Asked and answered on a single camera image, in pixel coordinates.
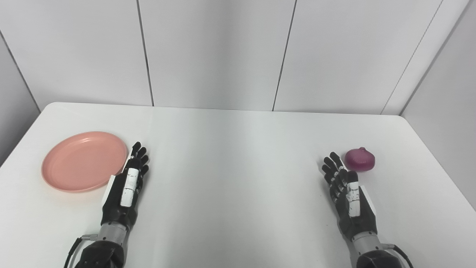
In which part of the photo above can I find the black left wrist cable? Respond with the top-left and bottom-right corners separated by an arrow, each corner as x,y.
64,234 -> 98,268

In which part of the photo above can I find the purple red onion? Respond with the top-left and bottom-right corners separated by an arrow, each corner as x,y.
344,147 -> 376,172

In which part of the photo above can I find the pink round plate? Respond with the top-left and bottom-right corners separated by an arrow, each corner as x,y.
41,131 -> 129,193

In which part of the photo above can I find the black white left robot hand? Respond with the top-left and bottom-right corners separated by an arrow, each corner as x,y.
101,141 -> 150,229

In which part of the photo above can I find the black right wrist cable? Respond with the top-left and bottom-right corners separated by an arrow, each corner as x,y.
382,243 -> 414,268

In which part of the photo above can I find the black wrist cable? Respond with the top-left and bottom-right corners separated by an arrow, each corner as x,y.
382,243 -> 414,268
64,234 -> 98,268

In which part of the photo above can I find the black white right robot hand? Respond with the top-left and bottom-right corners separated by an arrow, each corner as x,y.
322,151 -> 378,241

